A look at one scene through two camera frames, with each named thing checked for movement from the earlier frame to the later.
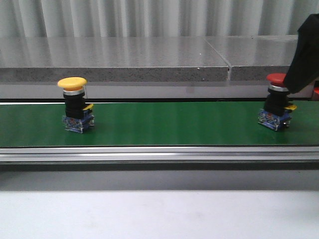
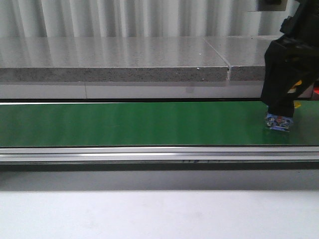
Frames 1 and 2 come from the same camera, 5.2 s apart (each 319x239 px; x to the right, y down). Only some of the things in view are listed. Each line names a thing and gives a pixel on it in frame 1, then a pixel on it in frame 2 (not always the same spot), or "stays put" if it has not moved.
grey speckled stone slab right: x=253 y=58 stays put
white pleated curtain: x=99 y=18 stays put
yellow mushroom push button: x=78 y=117 → x=297 y=104
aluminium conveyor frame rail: x=156 y=158 stays put
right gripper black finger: x=304 y=68 → x=285 y=78
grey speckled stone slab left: x=110 y=59 stays put
